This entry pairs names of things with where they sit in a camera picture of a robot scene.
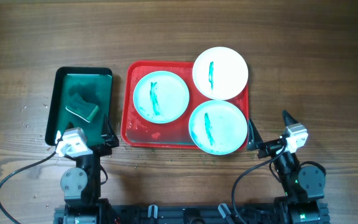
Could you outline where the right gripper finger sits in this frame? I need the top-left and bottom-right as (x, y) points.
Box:
(247, 119), (263, 151)
(282, 110), (298, 126)

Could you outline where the green scrubbing sponge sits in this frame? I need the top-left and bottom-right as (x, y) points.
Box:
(65, 93), (99, 123)

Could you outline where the stained white plate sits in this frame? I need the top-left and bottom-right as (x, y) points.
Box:
(192, 47), (249, 100)
(133, 71), (190, 124)

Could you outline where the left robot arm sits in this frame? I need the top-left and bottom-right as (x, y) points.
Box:
(53, 116), (120, 224)

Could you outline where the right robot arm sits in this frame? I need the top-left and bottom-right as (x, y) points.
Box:
(242, 110), (329, 223)

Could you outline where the red plastic tray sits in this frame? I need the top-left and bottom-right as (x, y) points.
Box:
(120, 60), (250, 151)

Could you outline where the dark green tray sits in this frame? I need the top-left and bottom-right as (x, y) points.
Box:
(45, 67), (113, 146)

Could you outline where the right black cable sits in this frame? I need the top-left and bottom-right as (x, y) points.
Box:
(231, 144), (288, 224)

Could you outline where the black cable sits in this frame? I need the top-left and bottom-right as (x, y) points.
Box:
(231, 144), (288, 224)
(0, 151), (58, 224)

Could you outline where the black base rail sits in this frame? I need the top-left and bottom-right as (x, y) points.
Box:
(53, 203), (331, 224)

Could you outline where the left black cable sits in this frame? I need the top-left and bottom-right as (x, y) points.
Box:
(0, 151), (58, 224)

